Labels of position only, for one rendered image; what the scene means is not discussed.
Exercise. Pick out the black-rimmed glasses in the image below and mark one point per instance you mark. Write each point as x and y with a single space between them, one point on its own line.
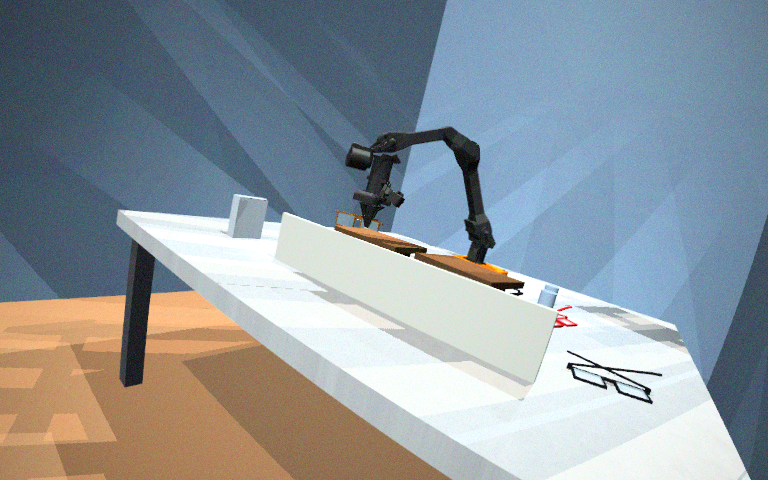
622 388

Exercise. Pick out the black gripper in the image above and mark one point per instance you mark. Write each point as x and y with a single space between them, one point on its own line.
371 203

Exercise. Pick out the grey flat rectangular panel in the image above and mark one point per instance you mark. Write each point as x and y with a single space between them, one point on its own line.
507 331

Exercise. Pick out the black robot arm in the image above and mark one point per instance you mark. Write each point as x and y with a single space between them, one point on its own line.
467 154

